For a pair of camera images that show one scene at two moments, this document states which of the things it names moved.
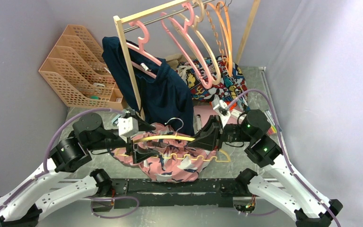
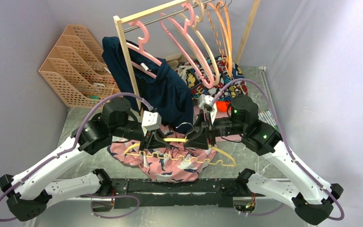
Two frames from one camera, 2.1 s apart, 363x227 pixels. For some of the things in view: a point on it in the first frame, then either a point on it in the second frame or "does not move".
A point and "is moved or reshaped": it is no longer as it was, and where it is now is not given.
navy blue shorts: x=164 y=97 does not move
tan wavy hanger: x=213 y=29 does not move
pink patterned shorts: x=176 y=161 does not move
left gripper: x=139 y=154 to x=154 y=142
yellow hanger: x=220 y=157 is moved or reshaped
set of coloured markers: x=273 y=128 does not move
